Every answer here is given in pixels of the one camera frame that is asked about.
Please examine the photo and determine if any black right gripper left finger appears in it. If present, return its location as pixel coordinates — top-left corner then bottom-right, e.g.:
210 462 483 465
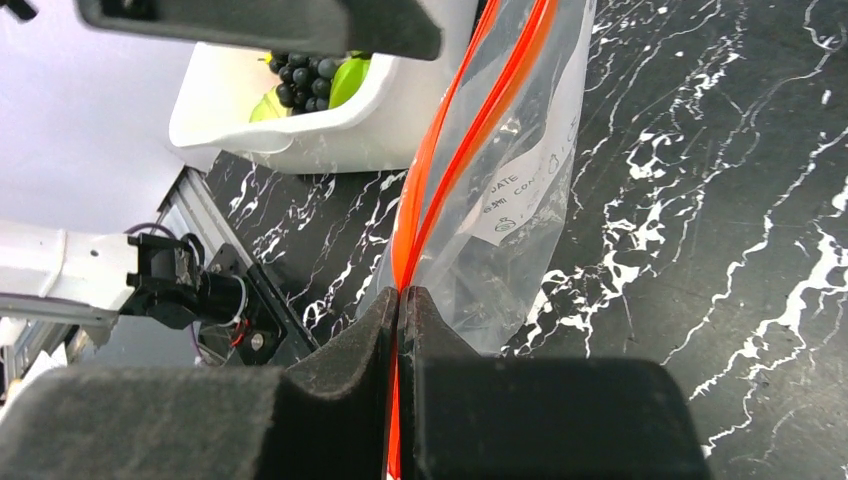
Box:
1 288 399 479

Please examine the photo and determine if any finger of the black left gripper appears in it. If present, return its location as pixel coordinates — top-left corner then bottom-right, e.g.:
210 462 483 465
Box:
77 0 443 61

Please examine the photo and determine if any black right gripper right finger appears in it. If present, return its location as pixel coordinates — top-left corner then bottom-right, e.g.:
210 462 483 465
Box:
398 287 711 479

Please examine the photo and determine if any clear zip bag orange zipper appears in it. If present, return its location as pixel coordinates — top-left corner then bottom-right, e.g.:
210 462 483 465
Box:
356 0 598 480

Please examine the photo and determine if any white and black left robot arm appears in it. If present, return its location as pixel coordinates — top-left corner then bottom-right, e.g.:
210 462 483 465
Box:
1 1 478 366

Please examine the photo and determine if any white plastic food bin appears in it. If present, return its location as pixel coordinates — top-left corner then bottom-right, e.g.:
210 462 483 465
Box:
169 1 478 174

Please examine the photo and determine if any green toy star fruit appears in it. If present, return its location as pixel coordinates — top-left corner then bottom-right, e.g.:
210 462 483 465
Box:
329 52 371 109

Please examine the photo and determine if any black toy grape bunch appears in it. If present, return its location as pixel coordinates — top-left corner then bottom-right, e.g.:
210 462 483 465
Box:
266 51 341 116

